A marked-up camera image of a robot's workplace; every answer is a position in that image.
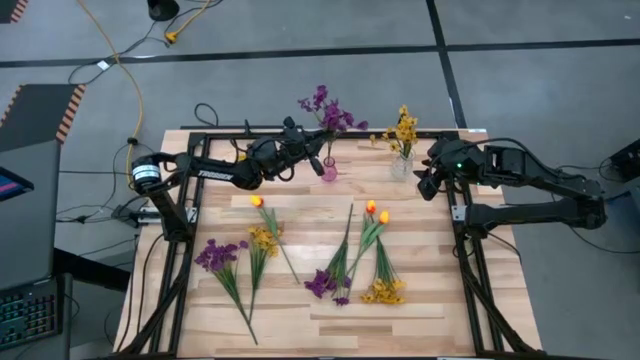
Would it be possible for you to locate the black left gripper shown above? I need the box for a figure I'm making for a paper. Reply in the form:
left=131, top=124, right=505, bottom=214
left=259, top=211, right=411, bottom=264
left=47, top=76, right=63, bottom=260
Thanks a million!
left=269, top=116, right=335, bottom=177

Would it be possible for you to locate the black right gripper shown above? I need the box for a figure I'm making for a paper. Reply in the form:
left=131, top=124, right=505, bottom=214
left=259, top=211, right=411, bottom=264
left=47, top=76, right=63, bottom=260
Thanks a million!
left=413, top=139, right=459, bottom=202

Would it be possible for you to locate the purple artificial flower bunch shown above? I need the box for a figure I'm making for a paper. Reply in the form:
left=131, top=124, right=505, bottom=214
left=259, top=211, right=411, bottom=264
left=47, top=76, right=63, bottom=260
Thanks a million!
left=303, top=202, right=355, bottom=307
left=193, top=238, right=260, bottom=346
left=298, top=84, right=370, bottom=169

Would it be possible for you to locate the yellow artificial flower bunch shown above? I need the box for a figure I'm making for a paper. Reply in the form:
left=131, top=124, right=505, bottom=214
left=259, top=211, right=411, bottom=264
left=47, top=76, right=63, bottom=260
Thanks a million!
left=369, top=104, right=420, bottom=161
left=360, top=235, right=407, bottom=305
left=247, top=225, right=284, bottom=324

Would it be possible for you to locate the orange artificial tulip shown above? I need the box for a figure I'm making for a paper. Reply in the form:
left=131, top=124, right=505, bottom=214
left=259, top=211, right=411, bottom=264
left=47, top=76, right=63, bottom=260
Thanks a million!
left=344, top=209, right=391, bottom=281
left=249, top=194, right=301, bottom=285
left=344, top=199, right=379, bottom=301

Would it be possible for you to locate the clear glass vase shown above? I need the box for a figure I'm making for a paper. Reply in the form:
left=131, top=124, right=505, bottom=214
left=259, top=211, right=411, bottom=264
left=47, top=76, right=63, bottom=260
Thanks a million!
left=389, top=149, right=416, bottom=181

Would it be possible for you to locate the pink glass vase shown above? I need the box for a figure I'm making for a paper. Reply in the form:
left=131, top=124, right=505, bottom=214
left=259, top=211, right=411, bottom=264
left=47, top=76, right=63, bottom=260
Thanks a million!
left=320, top=156, right=339, bottom=184

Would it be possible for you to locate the black box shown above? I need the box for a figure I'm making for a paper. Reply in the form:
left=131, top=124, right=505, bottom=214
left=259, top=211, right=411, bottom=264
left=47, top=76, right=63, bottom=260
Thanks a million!
left=608, top=138, right=640, bottom=184

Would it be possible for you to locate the black round stand base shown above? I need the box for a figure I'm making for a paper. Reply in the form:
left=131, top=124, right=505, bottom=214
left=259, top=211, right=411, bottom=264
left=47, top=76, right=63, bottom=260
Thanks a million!
left=147, top=0, right=180, bottom=22

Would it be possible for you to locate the large black orange-striped mat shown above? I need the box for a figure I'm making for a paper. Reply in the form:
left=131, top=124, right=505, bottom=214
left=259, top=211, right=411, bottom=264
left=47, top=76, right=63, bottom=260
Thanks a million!
left=0, top=83, right=87, bottom=152

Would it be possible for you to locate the laptop with lit screen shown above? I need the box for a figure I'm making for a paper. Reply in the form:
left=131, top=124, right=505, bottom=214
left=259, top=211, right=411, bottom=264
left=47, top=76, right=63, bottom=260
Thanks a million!
left=0, top=166, right=35, bottom=203

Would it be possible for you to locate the small black orange-striped mat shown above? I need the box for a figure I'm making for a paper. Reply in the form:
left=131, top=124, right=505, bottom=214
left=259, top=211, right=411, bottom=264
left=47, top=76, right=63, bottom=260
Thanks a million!
left=0, top=0, right=30, bottom=25

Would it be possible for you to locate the backlit black keyboard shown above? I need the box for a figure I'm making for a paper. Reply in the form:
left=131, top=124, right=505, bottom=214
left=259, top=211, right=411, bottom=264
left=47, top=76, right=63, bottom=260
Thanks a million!
left=0, top=277, right=65, bottom=351

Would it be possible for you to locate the black metal table frame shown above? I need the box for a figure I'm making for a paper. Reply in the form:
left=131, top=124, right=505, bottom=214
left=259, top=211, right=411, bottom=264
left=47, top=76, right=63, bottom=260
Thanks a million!
left=117, top=129, right=544, bottom=359

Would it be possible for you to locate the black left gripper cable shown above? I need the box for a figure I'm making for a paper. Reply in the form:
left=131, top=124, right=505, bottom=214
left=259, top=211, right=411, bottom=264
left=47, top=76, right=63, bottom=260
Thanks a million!
left=272, top=158, right=297, bottom=184

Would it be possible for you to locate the black looped cable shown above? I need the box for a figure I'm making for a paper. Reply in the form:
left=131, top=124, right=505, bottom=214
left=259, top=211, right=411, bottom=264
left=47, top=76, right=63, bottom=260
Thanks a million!
left=193, top=102, right=220, bottom=128

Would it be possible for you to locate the black floor cable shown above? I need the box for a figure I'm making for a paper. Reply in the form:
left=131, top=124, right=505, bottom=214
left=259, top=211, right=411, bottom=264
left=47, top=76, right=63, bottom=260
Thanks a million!
left=67, top=19, right=174, bottom=86
left=548, top=164, right=640, bottom=266

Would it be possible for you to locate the yellow cable with plug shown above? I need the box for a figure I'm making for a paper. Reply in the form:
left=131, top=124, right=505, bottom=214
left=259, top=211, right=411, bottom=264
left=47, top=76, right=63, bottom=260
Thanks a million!
left=164, top=0, right=214, bottom=44

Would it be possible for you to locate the yellow extension cable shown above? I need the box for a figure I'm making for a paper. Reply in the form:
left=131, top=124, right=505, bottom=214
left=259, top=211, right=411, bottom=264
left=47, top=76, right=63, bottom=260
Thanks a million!
left=78, top=0, right=145, bottom=199

